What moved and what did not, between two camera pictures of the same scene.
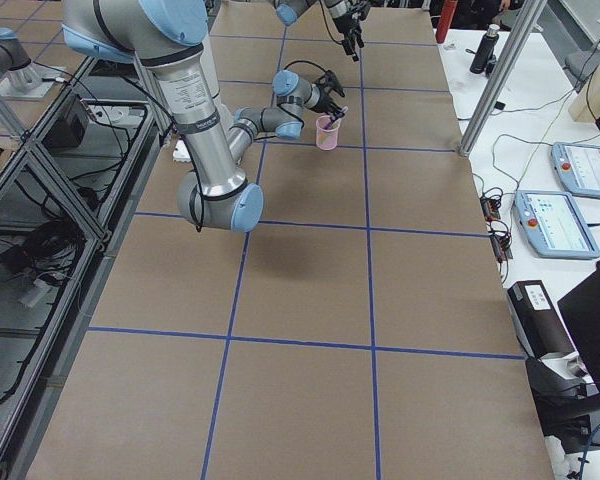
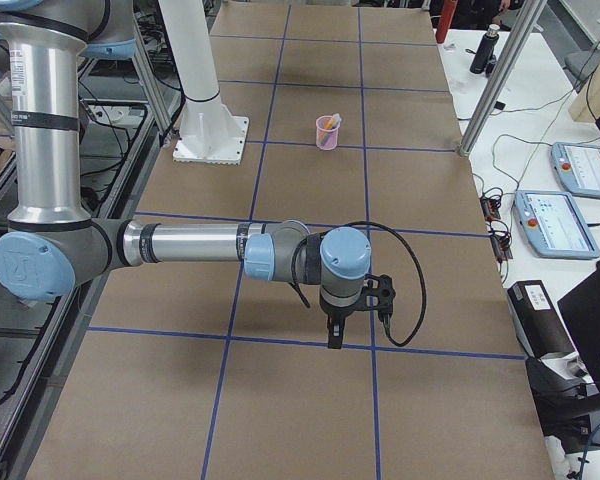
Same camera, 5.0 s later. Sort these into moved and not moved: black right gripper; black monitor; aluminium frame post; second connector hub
Moved: black right gripper
Not moved: second connector hub; aluminium frame post; black monitor
